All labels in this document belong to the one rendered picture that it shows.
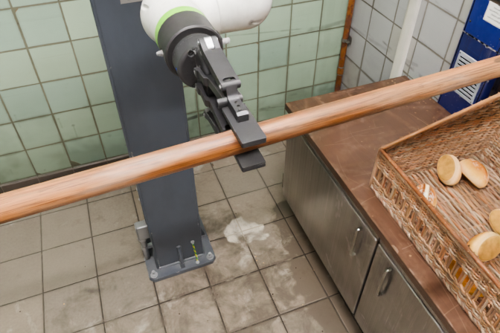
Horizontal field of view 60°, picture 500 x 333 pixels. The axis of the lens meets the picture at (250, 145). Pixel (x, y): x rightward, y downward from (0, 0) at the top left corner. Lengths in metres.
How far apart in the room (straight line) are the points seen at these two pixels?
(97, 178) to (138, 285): 1.34
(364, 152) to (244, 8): 0.78
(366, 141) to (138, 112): 0.72
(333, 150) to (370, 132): 0.16
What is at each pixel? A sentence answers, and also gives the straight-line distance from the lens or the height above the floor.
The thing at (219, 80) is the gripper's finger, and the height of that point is 1.23.
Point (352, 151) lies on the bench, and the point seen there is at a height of 0.58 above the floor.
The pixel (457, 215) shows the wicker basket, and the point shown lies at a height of 0.59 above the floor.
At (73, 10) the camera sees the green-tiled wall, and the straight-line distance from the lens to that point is 1.77.
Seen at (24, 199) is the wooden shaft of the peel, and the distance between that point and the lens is 0.50.
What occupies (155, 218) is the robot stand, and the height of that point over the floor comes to 0.31.
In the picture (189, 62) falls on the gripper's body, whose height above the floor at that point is 1.19.
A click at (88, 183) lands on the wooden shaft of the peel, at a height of 1.18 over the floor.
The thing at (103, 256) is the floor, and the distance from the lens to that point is 1.92.
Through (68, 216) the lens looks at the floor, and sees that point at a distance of 2.11.
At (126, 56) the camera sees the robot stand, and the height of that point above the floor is 0.95.
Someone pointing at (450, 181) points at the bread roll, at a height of 0.62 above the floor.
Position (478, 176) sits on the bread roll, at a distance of 1.38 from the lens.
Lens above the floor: 1.52
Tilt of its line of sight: 42 degrees down
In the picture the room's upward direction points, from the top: straight up
